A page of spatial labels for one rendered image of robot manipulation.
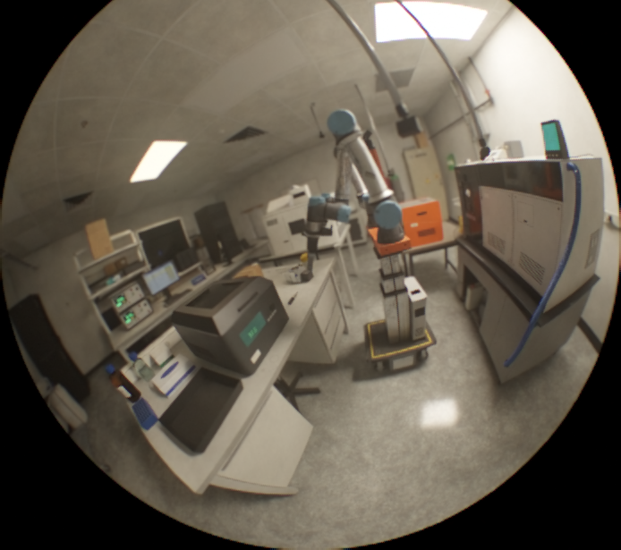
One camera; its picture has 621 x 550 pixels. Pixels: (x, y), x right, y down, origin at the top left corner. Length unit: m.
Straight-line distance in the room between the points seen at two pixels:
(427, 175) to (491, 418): 4.52
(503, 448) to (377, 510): 0.80
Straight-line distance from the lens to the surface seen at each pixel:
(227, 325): 0.72
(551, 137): 1.07
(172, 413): 0.95
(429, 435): 1.53
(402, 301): 1.31
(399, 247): 0.92
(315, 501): 1.55
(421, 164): 4.75
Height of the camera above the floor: 1.48
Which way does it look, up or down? 13 degrees down
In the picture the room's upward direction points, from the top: 18 degrees counter-clockwise
